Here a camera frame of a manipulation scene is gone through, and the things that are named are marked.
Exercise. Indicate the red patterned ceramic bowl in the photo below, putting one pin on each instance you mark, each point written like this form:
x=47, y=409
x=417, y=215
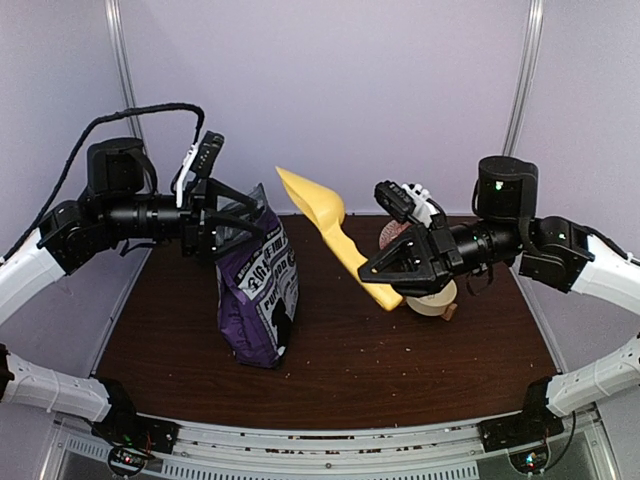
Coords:
x=391, y=231

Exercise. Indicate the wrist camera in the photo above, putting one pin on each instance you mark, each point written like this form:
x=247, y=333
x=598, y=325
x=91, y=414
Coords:
x=407, y=202
x=197, y=164

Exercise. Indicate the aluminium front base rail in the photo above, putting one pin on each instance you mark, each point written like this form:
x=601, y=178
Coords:
x=452, y=450

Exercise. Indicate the cream cat-ear pet bowl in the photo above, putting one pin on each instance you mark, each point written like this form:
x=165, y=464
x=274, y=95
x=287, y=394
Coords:
x=434, y=305

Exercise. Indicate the yellow plastic food scoop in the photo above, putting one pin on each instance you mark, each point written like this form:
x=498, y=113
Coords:
x=325, y=209

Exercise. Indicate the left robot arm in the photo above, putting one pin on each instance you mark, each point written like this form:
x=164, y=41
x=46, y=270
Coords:
x=112, y=211

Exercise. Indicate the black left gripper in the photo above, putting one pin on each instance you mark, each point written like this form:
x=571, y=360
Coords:
x=198, y=238

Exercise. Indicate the wooden stand under cream bowl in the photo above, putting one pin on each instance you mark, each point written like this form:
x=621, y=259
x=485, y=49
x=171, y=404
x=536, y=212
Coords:
x=449, y=311

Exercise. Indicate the aluminium corner post right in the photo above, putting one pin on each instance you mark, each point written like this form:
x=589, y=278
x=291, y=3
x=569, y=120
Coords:
x=528, y=64

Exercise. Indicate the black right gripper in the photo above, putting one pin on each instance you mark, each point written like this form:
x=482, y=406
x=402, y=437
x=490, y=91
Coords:
x=421, y=253

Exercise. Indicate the aluminium corner post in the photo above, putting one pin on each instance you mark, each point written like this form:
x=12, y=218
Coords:
x=118, y=44
x=528, y=64

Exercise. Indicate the aluminium corner post left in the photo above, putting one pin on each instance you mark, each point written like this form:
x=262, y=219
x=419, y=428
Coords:
x=118, y=44

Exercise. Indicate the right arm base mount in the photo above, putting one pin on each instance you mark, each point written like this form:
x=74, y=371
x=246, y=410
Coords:
x=525, y=433

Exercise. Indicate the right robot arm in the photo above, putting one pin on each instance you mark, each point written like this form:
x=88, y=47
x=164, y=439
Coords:
x=554, y=251

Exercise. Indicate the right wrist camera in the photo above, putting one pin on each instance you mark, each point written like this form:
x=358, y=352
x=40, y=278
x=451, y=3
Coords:
x=407, y=202

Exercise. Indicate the purple pet food bag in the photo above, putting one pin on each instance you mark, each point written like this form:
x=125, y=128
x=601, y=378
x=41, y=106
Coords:
x=258, y=287

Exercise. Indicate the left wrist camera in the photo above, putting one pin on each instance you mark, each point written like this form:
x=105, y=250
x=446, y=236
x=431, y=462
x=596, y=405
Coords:
x=197, y=164

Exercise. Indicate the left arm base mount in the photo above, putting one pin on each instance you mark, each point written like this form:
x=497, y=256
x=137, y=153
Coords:
x=134, y=438

